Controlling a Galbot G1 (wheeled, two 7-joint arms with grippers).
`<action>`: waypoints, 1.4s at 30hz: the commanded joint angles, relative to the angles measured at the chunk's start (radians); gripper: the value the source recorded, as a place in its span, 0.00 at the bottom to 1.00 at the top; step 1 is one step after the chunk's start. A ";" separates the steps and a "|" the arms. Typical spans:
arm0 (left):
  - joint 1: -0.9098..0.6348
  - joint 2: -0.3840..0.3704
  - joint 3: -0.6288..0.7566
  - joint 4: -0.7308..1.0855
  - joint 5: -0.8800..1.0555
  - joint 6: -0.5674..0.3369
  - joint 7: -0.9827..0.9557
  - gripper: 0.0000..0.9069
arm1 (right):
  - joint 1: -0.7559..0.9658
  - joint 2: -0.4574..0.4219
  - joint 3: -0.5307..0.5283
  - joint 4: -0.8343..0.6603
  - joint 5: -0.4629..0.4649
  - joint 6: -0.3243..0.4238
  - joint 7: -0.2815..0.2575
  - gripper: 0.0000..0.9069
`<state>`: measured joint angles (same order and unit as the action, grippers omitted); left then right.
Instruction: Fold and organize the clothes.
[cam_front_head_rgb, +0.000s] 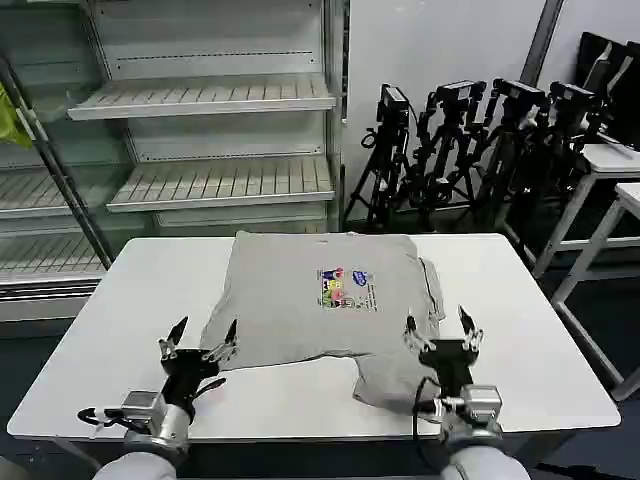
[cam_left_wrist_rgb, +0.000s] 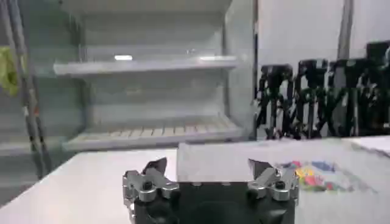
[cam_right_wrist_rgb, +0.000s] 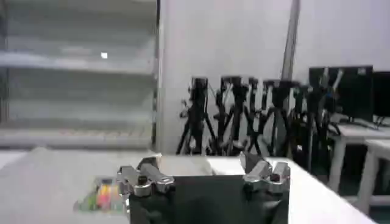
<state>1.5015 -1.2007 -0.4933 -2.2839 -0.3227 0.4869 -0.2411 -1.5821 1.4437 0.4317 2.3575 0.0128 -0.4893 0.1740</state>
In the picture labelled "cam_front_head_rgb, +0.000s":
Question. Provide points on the white side table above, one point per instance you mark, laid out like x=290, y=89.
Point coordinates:
x=612, y=160
x=600, y=260

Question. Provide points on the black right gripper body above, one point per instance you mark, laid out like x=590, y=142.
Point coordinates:
x=450, y=360

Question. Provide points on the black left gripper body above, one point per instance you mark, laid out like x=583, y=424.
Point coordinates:
x=186, y=367

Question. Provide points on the pale metal shelf rack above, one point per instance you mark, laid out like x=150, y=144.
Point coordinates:
x=210, y=100

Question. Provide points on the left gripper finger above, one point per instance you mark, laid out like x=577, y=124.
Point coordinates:
x=229, y=342
x=175, y=334

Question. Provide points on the glass-fronted shelf unit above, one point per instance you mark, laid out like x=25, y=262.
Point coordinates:
x=35, y=200

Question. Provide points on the yellow-green cloth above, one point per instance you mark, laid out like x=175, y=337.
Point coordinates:
x=11, y=117

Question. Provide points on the grey printed t-shirt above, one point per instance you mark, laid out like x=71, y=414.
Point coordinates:
x=300, y=310

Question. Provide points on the black monitor stack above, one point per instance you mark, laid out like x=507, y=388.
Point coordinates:
x=615, y=85

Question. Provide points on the grey metal pole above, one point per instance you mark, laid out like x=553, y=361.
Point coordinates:
x=60, y=165

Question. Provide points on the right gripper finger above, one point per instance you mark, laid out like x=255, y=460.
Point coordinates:
x=469, y=327
x=414, y=334

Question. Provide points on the grey slanted wall beam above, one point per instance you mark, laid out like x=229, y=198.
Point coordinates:
x=542, y=40

